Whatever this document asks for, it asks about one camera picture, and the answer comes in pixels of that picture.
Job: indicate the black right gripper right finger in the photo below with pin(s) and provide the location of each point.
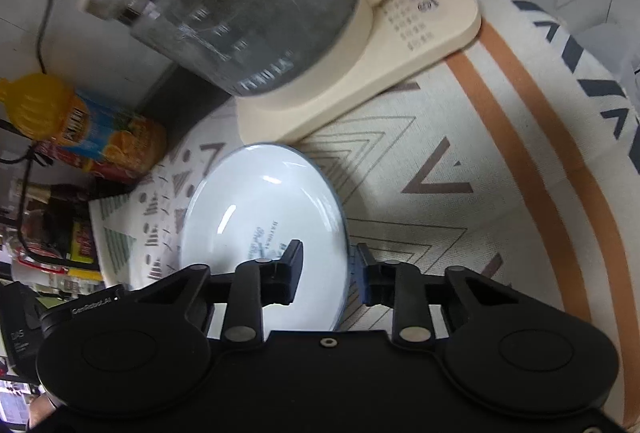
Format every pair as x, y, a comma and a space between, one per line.
400, 287

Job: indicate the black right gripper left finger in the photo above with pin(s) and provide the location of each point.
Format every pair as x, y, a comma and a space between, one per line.
256, 284

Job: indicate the white ceramic plate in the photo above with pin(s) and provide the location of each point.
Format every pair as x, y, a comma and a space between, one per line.
250, 207

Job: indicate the person's hand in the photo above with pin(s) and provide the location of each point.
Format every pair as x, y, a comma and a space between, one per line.
45, 416

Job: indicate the patterned woven table mat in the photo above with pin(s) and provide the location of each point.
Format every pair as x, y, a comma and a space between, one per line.
492, 159

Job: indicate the orange juice bottle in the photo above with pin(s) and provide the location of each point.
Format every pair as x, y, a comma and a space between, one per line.
112, 142

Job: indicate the dark soy sauce bottle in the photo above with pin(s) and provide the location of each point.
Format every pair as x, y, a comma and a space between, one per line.
57, 224

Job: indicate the cream kettle base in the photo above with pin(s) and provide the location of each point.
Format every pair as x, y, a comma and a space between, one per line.
407, 37

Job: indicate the white plastic bag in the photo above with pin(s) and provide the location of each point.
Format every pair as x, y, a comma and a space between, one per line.
605, 62

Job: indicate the black handle with GenRobot label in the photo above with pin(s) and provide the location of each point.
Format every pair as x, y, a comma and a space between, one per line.
25, 322

